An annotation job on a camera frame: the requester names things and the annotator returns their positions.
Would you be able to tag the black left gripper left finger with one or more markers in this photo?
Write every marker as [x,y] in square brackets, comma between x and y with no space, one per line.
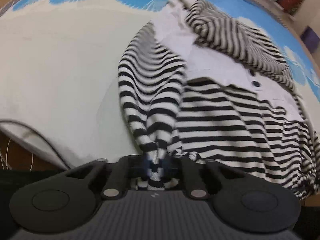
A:
[122,174]

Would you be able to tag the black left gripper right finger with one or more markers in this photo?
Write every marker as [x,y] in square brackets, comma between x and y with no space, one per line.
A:
[189,173]

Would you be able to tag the black white striped garment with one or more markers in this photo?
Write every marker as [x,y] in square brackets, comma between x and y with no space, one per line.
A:
[198,83]

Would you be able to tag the blue white patterned bedsheet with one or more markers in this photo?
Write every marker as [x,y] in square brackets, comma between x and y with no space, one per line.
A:
[59,61]

